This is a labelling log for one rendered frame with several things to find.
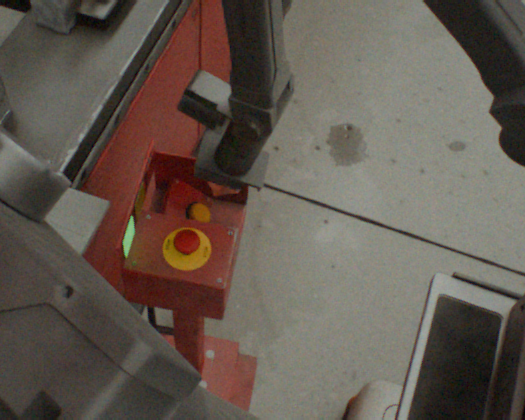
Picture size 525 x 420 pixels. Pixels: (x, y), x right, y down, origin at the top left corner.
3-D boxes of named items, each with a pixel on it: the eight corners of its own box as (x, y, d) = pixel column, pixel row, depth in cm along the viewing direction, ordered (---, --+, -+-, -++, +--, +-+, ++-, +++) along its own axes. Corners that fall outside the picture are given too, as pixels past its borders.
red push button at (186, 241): (197, 264, 105) (197, 253, 102) (170, 259, 105) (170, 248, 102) (202, 242, 107) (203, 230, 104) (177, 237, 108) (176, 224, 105)
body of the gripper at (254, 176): (201, 137, 104) (214, 107, 98) (266, 158, 106) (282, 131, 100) (192, 172, 101) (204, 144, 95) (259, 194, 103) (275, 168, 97)
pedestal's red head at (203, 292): (223, 321, 113) (227, 270, 98) (125, 302, 113) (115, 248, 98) (245, 217, 124) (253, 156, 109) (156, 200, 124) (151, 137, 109)
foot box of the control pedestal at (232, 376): (244, 435, 168) (247, 421, 158) (142, 414, 169) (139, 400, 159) (258, 357, 179) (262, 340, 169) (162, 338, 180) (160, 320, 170)
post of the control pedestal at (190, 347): (198, 380, 162) (200, 275, 117) (176, 375, 163) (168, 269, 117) (203, 358, 165) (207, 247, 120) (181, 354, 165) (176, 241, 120)
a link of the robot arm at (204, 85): (262, 132, 85) (292, 79, 89) (179, 84, 85) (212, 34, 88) (241, 169, 96) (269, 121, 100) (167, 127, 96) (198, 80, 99)
